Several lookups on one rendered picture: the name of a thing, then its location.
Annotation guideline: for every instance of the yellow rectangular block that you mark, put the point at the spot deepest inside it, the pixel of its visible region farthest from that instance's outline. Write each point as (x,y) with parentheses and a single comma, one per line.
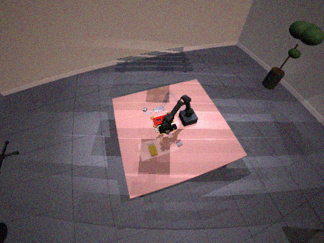
(152,150)

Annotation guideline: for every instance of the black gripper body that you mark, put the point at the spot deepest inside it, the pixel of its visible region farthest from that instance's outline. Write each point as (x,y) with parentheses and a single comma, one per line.
(169,128)

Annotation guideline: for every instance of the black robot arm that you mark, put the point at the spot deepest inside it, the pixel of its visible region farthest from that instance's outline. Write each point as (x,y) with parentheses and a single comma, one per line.
(169,117)

